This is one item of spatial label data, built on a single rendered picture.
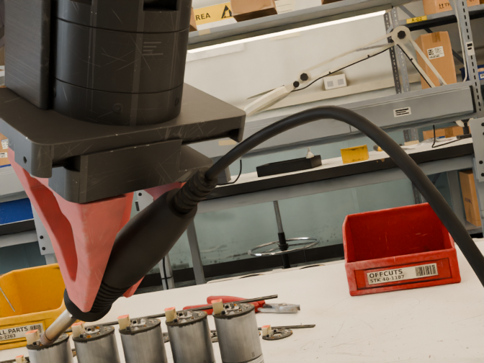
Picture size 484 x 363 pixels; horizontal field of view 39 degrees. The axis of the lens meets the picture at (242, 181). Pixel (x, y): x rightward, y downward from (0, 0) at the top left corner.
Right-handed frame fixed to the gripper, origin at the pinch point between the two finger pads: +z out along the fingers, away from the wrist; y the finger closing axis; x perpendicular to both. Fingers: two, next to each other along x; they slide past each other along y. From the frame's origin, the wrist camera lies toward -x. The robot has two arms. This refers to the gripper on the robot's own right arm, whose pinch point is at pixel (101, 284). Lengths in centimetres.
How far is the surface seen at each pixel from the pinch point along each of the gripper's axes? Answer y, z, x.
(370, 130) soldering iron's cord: 0.1, -12.6, 13.1
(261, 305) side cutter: -24.8, 16.8, -11.3
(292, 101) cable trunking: -324, 113, -274
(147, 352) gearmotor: -4.1, 6.6, -1.2
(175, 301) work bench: -25.0, 23.7, -23.6
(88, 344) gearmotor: -1.8, 6.7, -3.6
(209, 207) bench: -151, 101, -156
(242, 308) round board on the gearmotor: -8.9, 3.9, 1.1
